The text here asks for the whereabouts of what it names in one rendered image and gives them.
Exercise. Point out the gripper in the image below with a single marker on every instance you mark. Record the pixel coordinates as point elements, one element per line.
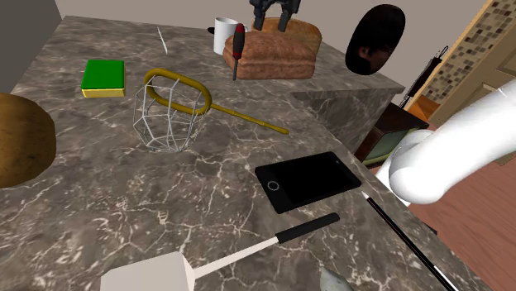
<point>274,3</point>

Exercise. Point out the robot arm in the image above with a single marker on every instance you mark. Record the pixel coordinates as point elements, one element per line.
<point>435,161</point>

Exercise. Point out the brown bread loaf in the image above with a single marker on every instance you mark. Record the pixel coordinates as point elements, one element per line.
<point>274,56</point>
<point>306,34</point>

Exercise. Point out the red and black screwdriver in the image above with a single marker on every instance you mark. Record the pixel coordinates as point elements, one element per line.
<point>238,40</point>

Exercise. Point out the white mug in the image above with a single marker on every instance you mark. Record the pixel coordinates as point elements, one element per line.
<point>222,36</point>

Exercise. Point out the black oval object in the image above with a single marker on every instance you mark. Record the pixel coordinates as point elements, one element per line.
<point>375,38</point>

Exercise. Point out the dark wooden chair, green cushion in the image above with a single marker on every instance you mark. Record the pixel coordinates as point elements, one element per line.
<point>393,129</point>

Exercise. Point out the black tablet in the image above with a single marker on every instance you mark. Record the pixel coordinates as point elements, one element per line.
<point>308,181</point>

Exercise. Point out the green and yellow sponge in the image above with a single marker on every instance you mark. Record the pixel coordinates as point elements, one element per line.
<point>103,74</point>

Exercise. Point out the thin black stick, white tips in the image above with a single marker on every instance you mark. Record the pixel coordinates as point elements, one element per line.
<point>403,235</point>

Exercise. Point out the brown round potato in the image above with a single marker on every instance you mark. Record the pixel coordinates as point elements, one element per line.
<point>22,141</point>

